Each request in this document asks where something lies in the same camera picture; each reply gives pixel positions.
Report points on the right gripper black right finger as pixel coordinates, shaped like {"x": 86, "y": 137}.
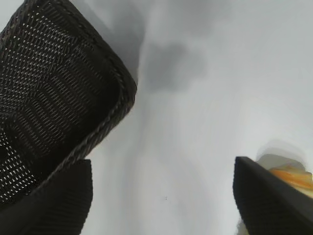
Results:
{"x": 269, "y": 208}

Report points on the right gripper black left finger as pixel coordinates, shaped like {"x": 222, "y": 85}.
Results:
{"x": 53, "y": 210}

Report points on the long twisted bread loaf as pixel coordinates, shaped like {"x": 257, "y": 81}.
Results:
{"x": 291, "y": 176}

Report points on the dark brown wicker basket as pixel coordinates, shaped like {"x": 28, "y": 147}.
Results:
{"x": 53, "y": 85}

